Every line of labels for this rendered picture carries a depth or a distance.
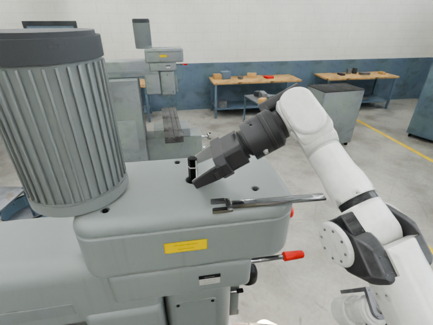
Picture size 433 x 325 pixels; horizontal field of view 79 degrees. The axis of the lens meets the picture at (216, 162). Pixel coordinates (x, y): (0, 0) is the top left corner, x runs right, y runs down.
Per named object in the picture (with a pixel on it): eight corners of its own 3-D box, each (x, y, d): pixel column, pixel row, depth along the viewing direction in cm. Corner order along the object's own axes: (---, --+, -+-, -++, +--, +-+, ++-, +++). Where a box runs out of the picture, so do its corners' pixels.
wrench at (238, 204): (319, 192, 58) (320, 189, 57) (328, 203, 54) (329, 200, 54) (210, 202, 55) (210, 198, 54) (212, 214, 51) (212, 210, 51)
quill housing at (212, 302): (221, 289, 101) (221, 226, 85) (232, 347, 83) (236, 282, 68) (171, 296, 98) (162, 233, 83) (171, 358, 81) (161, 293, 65)
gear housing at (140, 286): (230, 221, 87) (231, 197, 83) (250, 286, 66) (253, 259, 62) (127, 233, 83) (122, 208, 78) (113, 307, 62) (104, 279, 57)
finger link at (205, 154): (196, 166, 65) (218, 154, 64) (189, 157, 63) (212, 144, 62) (196, 163, 66) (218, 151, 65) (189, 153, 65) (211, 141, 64)
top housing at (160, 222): (259, 193, 85) (264, 149, 77) (293, 257, 62) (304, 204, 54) (108, 208, 78) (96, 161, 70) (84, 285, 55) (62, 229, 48)
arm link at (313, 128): (279, 118, 60) (309, 166, 54) (272, 96, 52) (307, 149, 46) (305, 104, 59) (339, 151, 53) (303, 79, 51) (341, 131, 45)
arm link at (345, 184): (307, 148, 46) (377, 256, 37) (354, 136, 49) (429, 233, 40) (287, 177, 55) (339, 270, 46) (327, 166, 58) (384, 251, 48)
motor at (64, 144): (133, 164, 69) (109, 27, 53) (122, 213, 52) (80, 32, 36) (51, 170, 66) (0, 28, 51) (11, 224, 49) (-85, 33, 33)
